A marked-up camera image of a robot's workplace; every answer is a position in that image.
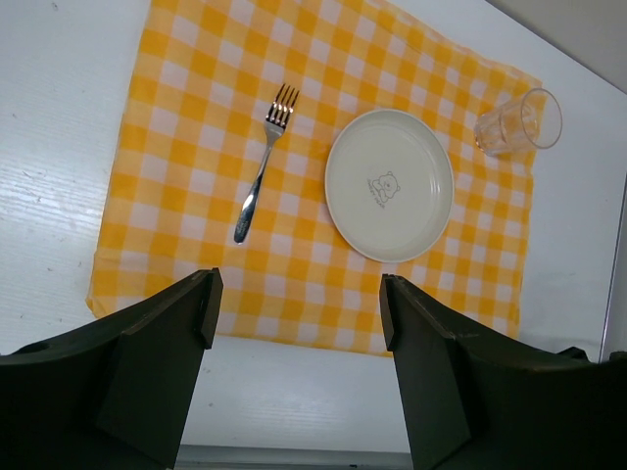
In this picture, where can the silver fork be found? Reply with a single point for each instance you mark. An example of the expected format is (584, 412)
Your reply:
(276, 122)

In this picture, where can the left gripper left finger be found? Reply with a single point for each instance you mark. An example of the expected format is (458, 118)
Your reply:
(115, 393)

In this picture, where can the cream round plate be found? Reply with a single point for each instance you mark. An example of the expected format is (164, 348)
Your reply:
(389, 186)

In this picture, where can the yellow white checkered cloth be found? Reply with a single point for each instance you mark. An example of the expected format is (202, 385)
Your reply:
(192, 140)

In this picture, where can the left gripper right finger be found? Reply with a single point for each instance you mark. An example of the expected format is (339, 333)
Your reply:
(474, 398)

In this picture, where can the clear plastic cup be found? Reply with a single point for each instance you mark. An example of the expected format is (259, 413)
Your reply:
(530, 122)

